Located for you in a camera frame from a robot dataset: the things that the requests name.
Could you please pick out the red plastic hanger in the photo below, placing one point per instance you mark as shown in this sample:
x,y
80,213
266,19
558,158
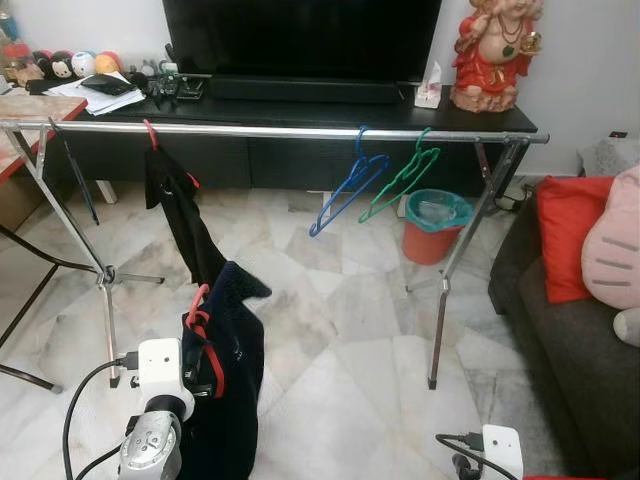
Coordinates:
x,y
217,375
150,132

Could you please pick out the navy t-shirt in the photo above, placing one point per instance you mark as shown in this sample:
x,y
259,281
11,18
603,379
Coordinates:
x,y
240,380

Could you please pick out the black t-shirt white print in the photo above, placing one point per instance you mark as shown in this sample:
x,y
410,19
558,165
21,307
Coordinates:
x,y
185,220

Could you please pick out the blue plastic hanger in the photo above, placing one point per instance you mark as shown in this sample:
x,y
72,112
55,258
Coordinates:
x,y
345,190

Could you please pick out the black plastic hanger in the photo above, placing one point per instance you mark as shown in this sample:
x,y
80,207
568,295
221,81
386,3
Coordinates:
x,y
75,170

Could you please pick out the green plastic hanger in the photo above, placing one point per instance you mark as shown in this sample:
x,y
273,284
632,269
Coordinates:
x,y
400,180

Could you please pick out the pink Hello Kitty pillow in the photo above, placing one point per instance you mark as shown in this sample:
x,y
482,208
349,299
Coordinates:
x,y
615,250

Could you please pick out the dark grey sofa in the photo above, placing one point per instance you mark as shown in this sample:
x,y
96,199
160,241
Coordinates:
x,y
560,400

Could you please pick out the black TV cabinet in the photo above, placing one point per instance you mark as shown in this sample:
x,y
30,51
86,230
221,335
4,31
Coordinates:
x,y
300,160

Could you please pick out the silver metal clothes rack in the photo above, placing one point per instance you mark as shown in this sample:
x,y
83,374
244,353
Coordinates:
x,y
280,131

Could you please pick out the red cushion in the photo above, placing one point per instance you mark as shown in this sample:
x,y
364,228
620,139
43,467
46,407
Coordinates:
x,y
570,240

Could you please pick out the red plastic stool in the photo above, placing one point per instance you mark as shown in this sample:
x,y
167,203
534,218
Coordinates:
x,y
550,478

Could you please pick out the red bucket green liner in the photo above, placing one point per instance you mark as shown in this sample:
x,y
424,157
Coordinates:
x,y
432,240

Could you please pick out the white paper stack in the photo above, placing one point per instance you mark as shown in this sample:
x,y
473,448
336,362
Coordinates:
x,y
120,103

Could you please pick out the grey fabric bag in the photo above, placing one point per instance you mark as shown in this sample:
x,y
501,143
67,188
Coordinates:
x,y
600,158

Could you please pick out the small electronics pile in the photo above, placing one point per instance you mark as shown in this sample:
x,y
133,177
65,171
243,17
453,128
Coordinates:
x,y
178,80

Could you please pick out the black wallet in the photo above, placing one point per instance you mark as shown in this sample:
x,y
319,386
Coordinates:
x,y
108,84

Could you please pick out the marble dining table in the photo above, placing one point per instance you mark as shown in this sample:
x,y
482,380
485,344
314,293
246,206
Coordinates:
x,y
30,120

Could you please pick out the white round doll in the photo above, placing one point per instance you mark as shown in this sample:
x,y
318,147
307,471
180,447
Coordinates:
x,y
84,64

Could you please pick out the black round doll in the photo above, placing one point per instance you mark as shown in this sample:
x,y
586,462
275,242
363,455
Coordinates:
x,y
61,66

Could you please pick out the black television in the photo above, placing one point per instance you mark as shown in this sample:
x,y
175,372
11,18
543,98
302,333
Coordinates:
x,y
300,40

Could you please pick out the white tissue box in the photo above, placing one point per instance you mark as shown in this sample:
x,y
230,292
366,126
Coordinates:
x,y
428,92

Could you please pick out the red laughing Buddha statue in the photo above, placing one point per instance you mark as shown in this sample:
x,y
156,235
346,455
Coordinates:
x,y
495,60

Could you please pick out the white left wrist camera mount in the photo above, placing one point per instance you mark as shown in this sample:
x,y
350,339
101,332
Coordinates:
x,y
162,365

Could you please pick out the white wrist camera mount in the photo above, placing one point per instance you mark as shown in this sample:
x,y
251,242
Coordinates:
x,y
503,455
162,365

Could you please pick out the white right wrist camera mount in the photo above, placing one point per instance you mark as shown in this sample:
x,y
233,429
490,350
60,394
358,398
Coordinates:
x,y
503,455

